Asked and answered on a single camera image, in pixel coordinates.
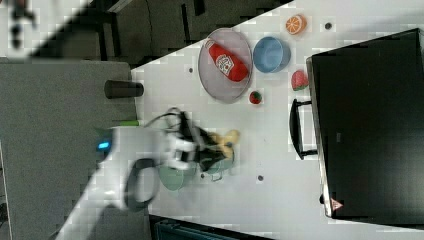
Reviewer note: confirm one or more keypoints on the large pink plush strawberry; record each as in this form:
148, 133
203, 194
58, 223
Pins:
299, 80

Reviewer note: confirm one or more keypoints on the black toaster oven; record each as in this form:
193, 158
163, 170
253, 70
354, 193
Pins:
367, 104

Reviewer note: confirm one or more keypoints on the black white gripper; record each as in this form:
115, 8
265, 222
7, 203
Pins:
187, 143

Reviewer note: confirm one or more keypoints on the green marker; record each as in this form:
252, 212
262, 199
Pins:
130, 123

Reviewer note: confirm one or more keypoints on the yellow plush banana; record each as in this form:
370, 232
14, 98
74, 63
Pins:
225, 144

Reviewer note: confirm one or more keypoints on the red ketchup bottle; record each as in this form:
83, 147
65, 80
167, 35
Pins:
226, 62

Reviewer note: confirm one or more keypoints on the dark bin at edge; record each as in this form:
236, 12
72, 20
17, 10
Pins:
168, 229

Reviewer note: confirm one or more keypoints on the orange slice toy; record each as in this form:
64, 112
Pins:
296, 24

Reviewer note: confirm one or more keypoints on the black cylinder cup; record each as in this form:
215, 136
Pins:
122, 89

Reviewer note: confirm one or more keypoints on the grey round plate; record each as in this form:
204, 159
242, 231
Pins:
215, 83

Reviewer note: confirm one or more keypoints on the small red plush strawberry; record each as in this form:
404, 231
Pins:
255, 97

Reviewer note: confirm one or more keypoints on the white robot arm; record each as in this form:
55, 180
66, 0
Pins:
129, 176

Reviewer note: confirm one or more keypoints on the blue bowl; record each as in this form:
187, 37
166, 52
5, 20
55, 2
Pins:
271, 55

